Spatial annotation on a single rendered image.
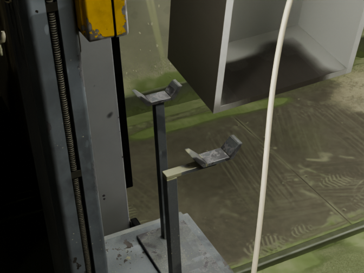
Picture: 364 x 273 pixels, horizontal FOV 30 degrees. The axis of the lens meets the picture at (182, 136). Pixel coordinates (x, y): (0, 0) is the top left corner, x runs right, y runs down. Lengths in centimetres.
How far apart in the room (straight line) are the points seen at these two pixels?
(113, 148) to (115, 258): 39
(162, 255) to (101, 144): 41
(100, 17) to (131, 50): 229
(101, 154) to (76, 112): 67
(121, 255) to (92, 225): 25
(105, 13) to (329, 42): 193
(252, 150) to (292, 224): 50
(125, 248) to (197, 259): 14
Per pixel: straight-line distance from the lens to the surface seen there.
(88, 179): 98
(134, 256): 127
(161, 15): 321
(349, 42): 262
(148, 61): 314
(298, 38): 277
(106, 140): 158
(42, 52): 87
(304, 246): 243
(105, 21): 85
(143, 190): 268
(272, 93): 197
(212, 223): 251
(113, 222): 171
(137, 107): 313
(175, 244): 102
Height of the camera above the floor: 164
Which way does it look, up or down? 32 degrees down
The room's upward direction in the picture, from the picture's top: 3 degrees counter-clockwise
